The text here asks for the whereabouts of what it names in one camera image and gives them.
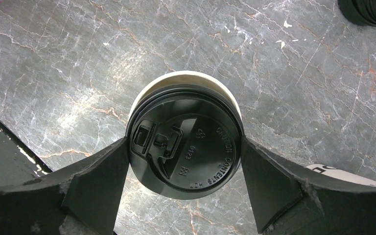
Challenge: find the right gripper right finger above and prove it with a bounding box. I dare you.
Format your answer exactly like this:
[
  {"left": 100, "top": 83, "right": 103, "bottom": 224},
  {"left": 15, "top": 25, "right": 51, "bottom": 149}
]
[{"left": 241, "top": 137, "right": 376, "bottom": 235}]

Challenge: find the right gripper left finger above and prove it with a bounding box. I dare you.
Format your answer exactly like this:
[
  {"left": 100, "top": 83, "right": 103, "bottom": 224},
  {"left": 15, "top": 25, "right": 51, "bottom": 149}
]
[{"left": 0, "top": 138, "right": 129, "bottom": 235}]

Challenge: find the white paper coffee cup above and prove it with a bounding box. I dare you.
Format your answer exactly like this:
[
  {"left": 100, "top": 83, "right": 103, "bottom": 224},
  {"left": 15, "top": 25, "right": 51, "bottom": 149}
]
[{"left": 306, "top": 164, "right": 376, "bottom": 187}]

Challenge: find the stack of black lids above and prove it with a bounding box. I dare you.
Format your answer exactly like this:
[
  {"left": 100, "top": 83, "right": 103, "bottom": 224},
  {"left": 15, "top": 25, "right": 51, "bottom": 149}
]
[{"left": 337, "top": 0, "right": 376, "bottom": 27}]

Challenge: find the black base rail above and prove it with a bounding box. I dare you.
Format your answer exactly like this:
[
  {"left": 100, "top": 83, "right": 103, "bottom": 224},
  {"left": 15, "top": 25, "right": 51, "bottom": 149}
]
[{"left": 0, "top": 121, "right": 52, "bottom": 186}]

